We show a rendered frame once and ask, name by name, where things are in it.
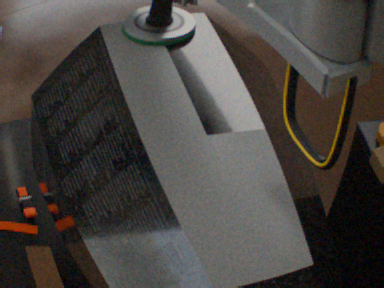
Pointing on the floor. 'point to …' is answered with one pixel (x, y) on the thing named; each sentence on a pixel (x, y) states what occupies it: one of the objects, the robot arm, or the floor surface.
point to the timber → (44, 267)
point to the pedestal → (360, 214)
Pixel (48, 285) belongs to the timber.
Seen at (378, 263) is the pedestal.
